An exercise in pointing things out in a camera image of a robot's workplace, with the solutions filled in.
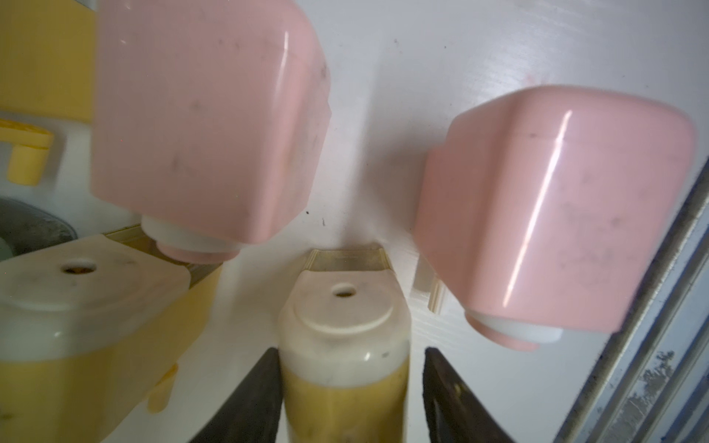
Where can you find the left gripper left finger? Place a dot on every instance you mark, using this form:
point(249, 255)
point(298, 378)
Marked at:
point(252, 412)

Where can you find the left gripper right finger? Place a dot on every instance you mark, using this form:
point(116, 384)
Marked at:
point(453, 412)

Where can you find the yellow sharpener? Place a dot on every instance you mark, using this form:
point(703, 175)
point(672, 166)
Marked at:
point(47, 58)
point(344, 342)
point(92, 328)

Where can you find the pink sharpener front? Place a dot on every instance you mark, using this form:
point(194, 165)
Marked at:
point(542, 209)

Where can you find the pink sharpener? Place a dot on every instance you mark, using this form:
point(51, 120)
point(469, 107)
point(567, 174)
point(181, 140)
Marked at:
point(542, 209)
point(209, 120)

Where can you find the green pencil sharpener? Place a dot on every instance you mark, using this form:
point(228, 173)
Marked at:
point(25, 229)

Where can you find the yellow sharpener front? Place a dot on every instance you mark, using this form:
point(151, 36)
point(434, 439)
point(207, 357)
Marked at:
point(47, 58)

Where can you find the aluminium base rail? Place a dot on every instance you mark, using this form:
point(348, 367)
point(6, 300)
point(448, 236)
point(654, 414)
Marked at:
point(650, 383)

